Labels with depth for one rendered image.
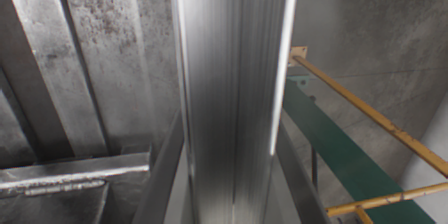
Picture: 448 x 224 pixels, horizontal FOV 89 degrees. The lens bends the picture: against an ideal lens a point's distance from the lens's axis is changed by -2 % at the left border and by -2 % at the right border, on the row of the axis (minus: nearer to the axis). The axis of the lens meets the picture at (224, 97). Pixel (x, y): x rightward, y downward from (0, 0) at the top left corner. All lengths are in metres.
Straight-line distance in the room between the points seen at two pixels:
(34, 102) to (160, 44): 0.14
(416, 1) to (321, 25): 0.49
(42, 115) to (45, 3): 0.12
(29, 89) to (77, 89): 0.05
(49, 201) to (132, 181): 0.07
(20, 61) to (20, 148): 0.09
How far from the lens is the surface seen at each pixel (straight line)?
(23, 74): 0.29
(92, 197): 0.26
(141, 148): 0.29
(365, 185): 0.72
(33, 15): 0.25
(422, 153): 0.71
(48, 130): 0.31
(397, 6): 1.41
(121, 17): 0.23
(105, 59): 0.25
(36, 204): 0.28
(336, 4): 1.19
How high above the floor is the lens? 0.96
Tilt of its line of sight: 58 degrees down
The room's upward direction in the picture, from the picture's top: 158 degrees clockwise
